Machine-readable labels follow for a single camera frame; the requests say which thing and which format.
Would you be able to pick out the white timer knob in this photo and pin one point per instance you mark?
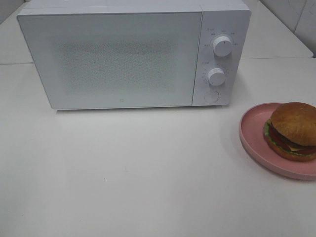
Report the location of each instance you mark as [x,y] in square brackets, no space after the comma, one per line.
[216,77]

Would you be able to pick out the white microwave door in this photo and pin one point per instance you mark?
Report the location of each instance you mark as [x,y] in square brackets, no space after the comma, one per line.
[98,61]

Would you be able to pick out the pink plate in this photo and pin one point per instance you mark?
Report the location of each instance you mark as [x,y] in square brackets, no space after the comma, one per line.
[251,133]

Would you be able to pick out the burger with lettuce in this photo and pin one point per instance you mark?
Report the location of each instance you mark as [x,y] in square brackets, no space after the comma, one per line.
[291,131]

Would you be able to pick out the white microwave oven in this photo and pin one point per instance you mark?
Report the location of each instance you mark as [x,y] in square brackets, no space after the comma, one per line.
[218,18]

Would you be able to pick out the upper white power knob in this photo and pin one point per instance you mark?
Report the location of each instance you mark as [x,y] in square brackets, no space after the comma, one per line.
[222,46]

